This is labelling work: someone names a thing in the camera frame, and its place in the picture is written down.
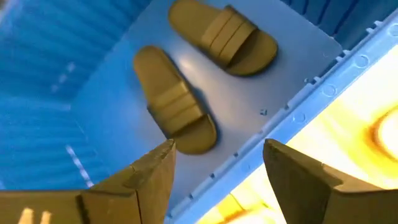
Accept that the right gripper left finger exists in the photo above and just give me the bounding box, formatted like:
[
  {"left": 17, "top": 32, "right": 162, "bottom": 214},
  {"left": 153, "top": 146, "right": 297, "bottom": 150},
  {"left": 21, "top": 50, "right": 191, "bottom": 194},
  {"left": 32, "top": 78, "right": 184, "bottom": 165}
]
[{"left": 0, "top": 139, "right": 177, "bottom": 224}]

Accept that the black slide sandal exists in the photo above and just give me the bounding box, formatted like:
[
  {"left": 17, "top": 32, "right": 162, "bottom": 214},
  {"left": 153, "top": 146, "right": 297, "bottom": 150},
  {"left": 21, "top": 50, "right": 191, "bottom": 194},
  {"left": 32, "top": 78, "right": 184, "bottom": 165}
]
[
  {"left": 167, "top": 0, "right": 279, "bottom": 77},
  {"left": 133, "top": 45, "right": 218, "bottom": 156}
]

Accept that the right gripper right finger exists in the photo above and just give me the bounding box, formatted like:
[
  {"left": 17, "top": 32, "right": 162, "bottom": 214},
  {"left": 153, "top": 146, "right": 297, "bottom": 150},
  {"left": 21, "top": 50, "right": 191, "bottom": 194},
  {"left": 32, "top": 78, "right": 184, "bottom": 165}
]
[{"left": 262, "top": 138, "right": 398, "bottom": 224}]

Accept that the blue plastic bin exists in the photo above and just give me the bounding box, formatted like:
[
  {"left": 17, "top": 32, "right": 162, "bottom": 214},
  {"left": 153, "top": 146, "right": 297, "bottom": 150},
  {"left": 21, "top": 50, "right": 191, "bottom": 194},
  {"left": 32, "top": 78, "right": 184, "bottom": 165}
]
[{"left": 0, "top": 0, "right": 398, "bottom": 224}]

